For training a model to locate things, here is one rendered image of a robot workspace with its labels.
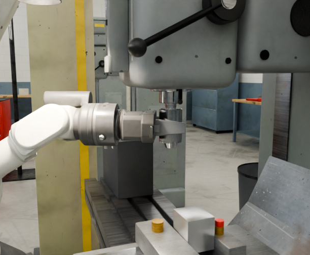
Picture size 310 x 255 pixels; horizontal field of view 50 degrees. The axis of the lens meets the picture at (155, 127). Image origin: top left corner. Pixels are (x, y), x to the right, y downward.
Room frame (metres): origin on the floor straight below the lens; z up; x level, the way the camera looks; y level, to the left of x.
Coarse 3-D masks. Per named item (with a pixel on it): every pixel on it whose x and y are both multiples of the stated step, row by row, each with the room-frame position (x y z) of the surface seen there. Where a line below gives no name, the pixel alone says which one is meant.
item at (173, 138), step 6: (162, 114) 0.66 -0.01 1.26; (168, 114) 0.66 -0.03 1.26; (174, 114) 0.66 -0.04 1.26; (180, 114) 0.67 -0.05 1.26; (174, 120) 0.66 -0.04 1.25; (180, 120) 0.67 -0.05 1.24; (162, 138) 0.66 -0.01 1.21; (168, 138) 0.66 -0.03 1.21; (174, 138) 0.66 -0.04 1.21; (180, 138) 0.67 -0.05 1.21
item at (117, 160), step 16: (128, 144) 1.03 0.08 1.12; (144, 144) 1.05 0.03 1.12; (112, 160) 1.07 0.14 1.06; (128, 160) 1.03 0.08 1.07; (144, 160) 1.05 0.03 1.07; (112, 176) 1.08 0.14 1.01; (128, 176) 1.03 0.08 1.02; (144, 176) 1.05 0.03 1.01; (128, 192) 1.03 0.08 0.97; (144, 192) 1.05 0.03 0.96
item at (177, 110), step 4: (160, 108) 0.67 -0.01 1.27; (164, 108) 0.67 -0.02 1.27; (168, 108) 0.67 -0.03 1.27; (176, 108) 0.67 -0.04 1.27; (180, 108) 0.67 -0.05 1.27; (160, 112) 0.67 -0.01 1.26; (164, 112) 0.66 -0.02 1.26; (168, 112) 0.66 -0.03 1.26; (172, 112) 0.66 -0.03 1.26; (176, 112) 0.66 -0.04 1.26; (180, 112) 0.67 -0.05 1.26
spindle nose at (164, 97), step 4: (160, 92) 0.67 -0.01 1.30; (164, 92) 0.66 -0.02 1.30; (168, 92) 0.66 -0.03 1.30; (172, 92) 0.66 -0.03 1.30; (176, 92) 0.66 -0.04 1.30; (160, 96) 0.67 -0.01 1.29; (164, 96) 0.66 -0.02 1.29; (168, 96) 0.66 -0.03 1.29; (172, 96) 0.66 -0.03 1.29; (176, 96) 0.66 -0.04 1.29; (160, 100) 0.67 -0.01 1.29; (164, 100) 0.66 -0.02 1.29; (168, 100) 0.66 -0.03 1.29; (172, 100) 0.66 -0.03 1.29; (176, 100) 0.66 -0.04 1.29
